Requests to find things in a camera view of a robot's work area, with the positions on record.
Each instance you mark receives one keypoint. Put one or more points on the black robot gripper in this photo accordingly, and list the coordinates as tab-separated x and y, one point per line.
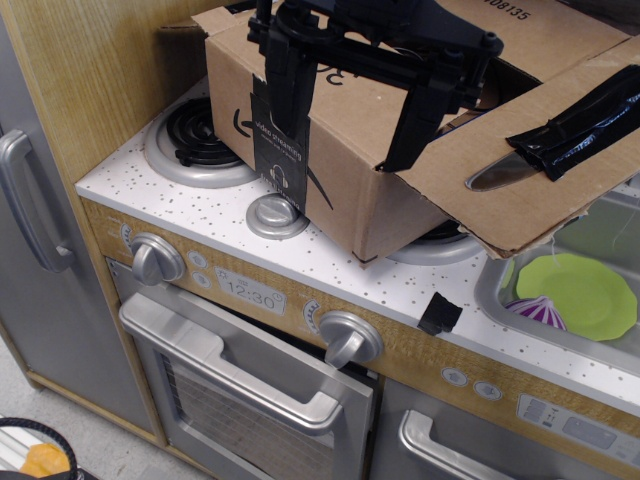
297	36

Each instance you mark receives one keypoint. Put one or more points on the large brown cardboard box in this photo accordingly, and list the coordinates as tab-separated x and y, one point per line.
379	119

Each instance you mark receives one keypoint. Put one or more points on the silver round stovetop button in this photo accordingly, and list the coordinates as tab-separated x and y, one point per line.
275	218

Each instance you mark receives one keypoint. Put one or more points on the silver butter knife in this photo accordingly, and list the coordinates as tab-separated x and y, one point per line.
505	171

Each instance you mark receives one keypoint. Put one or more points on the right silver stove burner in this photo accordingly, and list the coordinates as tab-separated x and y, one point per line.
442	245

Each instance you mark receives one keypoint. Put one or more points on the silver stove burner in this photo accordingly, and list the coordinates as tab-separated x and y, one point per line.
442	245
181	145

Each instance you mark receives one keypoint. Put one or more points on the left silver stove burner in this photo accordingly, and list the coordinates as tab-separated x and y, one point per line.
181	145

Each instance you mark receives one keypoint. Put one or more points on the oven clock display panel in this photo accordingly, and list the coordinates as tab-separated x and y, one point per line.
251	291

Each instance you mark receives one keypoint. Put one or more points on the black tape piece on counter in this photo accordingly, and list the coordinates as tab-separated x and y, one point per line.
440	316

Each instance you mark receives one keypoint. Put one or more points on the right silver oven knob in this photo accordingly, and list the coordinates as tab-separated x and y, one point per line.
349	338

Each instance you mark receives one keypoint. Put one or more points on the silver oven knob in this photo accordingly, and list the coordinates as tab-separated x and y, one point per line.
155	260
349	338

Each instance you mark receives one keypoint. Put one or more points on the black tape strip on flap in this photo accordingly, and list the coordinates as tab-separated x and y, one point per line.
604	116

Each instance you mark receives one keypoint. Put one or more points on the left silver oven knob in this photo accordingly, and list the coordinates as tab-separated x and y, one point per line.
155	260

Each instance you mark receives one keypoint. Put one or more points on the purple toy onion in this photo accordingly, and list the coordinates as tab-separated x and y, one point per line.
540	309

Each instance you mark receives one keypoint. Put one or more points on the grey toy sink basin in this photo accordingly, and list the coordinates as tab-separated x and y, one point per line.
608	233

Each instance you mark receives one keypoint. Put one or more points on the green toy plate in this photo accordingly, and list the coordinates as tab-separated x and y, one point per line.
594	301

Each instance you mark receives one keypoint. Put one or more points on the grey toy oven door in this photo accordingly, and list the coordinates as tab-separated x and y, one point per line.
244	403

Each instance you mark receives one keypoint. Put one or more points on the grey toy dishwasher door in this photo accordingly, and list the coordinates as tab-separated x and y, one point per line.
495	446

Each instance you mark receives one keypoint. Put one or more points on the grey toy fridge door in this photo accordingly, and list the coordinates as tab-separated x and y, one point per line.
59	325

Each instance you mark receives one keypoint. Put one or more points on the dishwasher control panel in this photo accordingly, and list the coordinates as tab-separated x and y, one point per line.
587	432

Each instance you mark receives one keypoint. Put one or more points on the orange object in bin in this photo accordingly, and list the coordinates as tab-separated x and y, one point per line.
45	459

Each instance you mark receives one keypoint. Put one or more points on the black rimmed bin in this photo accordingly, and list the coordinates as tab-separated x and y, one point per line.
73	471

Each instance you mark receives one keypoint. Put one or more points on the silver oven door handle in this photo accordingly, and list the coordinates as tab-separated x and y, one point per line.
202	351

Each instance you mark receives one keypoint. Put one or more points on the silver dishwasher handle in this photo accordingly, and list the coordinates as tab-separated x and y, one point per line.
414	434

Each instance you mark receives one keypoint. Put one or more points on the silver fridge door handle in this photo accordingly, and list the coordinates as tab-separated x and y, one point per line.
15	147

